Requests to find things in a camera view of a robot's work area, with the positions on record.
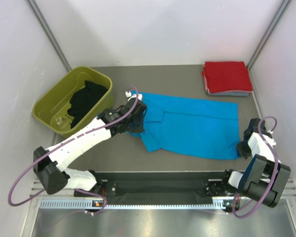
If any blue t shirt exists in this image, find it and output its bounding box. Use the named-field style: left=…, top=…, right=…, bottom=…
left=135, top=92, right=240, bottom=160

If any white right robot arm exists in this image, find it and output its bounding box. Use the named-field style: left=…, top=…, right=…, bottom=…
left=205, top=118, right=291, bottom=208

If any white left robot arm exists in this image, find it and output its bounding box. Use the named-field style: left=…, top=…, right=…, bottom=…
left=33, top=92, right=147, bottom=196

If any black t shirt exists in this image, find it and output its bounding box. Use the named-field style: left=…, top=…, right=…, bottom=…
left=67, top=80, right=108, bottom=128

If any olive green plastic bin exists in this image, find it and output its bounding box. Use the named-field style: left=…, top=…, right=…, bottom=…
left=33, top=66, right=114, bottom=138

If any red folded t shirt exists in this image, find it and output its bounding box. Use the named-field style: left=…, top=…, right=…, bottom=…
left=203, top=61, right=253, bottom=92

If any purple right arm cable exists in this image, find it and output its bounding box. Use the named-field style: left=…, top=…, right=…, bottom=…
left=231, top=116, right=279, bottom=220

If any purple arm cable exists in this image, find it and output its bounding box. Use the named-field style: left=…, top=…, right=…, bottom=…
left=7, top=86, right=140, bottom=215
left=231, top=116, right=279, bottom=220

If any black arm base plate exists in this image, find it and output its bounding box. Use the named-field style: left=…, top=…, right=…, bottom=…
left=90, top=180, right=236, bottom=197

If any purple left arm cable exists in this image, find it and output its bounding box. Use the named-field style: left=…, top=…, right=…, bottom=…
left=7, top=86, right=140, bottom=215

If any white slotted cable duct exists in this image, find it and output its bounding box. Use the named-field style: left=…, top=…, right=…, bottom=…
left=39, top=198, right=232, bottom=210

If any aluminium frame rail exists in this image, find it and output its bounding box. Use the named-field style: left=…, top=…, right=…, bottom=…
left=21, top=180, right=296, bottom=237

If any right corner aluminium post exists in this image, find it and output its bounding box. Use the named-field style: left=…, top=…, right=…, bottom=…
left=247, top=0, right=292, bottom=70

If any corner aluminium post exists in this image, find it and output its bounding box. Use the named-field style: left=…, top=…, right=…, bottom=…
left=25, top=0, right=72, bottom=72
left=247, top=0, right=292, bottom=70

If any left corner aluminium post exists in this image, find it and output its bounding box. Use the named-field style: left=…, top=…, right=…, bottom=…
left=25, top=0, right=72, bottom=72

